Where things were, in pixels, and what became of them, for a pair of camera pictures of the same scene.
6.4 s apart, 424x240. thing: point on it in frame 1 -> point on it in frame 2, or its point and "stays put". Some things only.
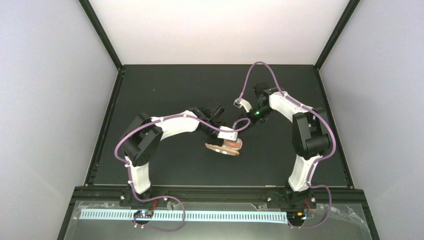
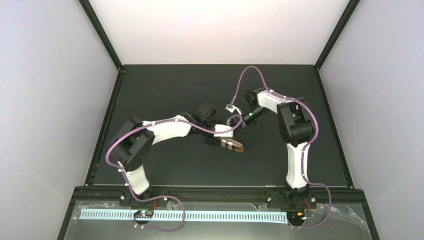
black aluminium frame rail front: x=218 y=194 stays put
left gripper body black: x=217 y=143 stays put
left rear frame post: x=89 y=10 stays put
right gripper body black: x=251 y=115 -> x=241 y=122
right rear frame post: x=340 y=25 stays put
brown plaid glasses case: x=222 y=149 -> x=232 y=144
